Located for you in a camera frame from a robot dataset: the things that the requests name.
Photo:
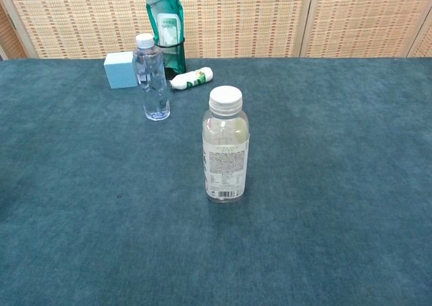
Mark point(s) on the teal table cloth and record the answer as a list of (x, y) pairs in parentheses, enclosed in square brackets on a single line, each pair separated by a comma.
[(303, 184)]

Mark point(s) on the small white green bottle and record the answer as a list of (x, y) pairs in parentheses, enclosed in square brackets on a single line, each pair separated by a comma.
[(192, 78)]

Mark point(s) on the light blue foam block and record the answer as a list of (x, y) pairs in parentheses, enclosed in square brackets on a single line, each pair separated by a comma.
[(118, 71)]

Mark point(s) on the clear water bottle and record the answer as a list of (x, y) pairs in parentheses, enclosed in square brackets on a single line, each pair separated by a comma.
[(153, 83)]

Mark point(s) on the black mesh pen holder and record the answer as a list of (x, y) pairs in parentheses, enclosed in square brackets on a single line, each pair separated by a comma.
[(175, 57)]

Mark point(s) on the green wet wipes pack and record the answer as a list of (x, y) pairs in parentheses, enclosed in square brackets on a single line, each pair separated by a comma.
[(167, 19)]

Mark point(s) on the labelled clear bottle white cap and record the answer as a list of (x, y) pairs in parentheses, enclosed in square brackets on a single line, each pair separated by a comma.
[(224, 157)]

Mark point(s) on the woven bamboo folding screen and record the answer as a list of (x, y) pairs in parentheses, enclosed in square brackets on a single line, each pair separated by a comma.
[(253, 15)]

